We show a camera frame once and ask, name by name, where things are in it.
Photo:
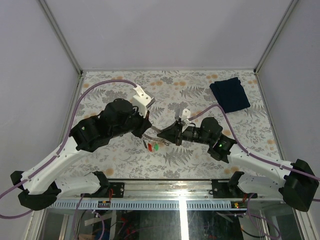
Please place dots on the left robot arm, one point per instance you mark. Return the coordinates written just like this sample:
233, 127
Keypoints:
41, 189

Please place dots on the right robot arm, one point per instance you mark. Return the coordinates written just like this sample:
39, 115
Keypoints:
294, 182

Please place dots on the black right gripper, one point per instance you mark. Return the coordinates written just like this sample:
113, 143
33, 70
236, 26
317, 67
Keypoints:
173, 133

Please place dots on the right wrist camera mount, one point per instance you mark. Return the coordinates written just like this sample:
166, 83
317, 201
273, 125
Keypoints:
182, 117

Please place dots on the metal base rail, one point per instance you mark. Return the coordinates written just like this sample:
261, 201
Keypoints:
173, 189

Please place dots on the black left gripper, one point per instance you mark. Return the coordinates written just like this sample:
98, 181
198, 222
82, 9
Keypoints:
145, 124

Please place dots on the white slotted cable duct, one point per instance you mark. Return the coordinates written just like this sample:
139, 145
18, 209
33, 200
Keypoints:
123, 204

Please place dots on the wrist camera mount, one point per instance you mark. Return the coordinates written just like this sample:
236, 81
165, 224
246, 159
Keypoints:
182, 117
142, 100

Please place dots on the green key tag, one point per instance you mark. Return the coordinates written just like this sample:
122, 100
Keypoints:
156, 147

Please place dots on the red key tag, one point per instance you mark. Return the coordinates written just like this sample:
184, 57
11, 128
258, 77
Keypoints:
150, 148

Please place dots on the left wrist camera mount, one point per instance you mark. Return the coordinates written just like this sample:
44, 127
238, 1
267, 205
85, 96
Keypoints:
142, 100

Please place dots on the dark blue folded cloth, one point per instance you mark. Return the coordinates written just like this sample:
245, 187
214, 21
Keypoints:
230, 95

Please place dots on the large metal keyring disc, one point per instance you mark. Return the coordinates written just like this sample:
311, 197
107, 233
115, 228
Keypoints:
151, 137

